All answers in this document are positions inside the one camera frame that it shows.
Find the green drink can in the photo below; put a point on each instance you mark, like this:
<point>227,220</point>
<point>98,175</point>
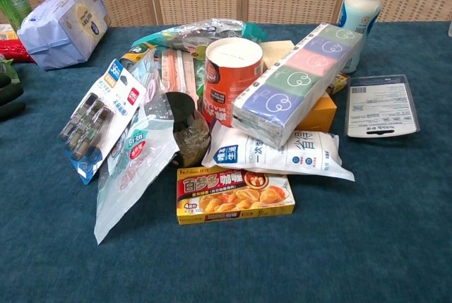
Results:
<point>14,3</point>

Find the white disposable goods bag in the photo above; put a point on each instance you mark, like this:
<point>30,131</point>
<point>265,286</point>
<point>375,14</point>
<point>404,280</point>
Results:
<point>300,154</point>

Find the red snack packet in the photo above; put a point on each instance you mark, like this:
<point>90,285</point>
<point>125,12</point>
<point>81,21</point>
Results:
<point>10,47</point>

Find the multicolour tissue pack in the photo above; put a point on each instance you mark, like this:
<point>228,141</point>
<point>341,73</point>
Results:
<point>293,84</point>

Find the silver green foil bag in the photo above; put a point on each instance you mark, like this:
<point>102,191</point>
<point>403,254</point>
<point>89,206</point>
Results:
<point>205,34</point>

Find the red cylindrical snack can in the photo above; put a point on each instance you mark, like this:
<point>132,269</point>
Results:
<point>229,80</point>

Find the clear zip bag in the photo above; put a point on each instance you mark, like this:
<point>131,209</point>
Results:
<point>130,179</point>

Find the yellow curry box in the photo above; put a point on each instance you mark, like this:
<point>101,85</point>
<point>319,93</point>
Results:
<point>234,193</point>

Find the green black pouch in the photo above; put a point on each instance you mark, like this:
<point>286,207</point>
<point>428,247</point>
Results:
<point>136,54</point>

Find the glass jar with black lid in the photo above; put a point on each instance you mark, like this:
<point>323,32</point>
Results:
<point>189,130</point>

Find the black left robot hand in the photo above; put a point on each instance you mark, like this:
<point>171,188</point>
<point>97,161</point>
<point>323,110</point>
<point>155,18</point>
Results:
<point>8,96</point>

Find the teal table cloth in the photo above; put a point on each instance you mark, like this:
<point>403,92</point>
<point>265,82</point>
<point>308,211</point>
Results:
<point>226,246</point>

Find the small yellow black packet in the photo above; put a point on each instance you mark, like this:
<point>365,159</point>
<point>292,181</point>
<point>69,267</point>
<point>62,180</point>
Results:
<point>339,82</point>

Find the orange cardboard box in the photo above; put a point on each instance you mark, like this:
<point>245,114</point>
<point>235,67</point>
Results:
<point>319,112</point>

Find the white milk bottle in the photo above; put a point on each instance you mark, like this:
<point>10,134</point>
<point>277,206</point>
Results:
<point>362,13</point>

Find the clear blister card package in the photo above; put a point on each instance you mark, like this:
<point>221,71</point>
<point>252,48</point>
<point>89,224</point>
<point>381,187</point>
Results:
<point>383,105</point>

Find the cream yellow box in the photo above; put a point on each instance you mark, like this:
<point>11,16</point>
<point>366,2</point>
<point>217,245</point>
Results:
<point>277,51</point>

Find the battery blister pack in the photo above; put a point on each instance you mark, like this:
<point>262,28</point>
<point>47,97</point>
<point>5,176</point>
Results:
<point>102,116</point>

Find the pale blue paper bag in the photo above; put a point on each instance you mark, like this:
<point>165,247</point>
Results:
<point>67,27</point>

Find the pink striped package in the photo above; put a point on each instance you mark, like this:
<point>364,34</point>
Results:
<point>178,68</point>

